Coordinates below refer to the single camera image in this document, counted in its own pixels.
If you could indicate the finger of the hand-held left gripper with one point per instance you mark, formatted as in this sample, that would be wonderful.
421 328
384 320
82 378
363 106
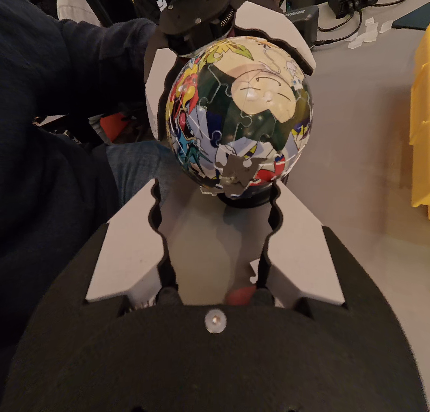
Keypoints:
272 32
156 96

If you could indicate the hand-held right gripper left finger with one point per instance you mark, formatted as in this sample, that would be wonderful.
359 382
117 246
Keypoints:
127 250

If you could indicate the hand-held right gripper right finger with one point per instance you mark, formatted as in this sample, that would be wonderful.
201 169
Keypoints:
302 250

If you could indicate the white puzzle piece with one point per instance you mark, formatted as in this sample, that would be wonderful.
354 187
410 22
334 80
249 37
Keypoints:
254 270

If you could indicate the black ball stand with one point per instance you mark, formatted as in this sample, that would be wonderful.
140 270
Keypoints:
245 202

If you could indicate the colourful cartoon puzzle ball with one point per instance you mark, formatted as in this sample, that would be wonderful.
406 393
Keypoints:
235 122

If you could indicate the person's left forearm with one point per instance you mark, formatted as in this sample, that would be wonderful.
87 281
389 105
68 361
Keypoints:
84 59

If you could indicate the black power adapter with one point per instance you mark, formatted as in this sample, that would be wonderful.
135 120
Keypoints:
304 23

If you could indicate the orange object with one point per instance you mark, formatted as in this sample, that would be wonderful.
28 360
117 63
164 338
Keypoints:
116 126

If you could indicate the person's leg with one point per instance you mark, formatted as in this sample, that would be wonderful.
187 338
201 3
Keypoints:
137 166

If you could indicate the dark blue phone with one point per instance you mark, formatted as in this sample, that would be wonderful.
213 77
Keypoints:
413 20

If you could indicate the large yellow plastic bin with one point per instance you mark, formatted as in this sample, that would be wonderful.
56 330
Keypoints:
421 116

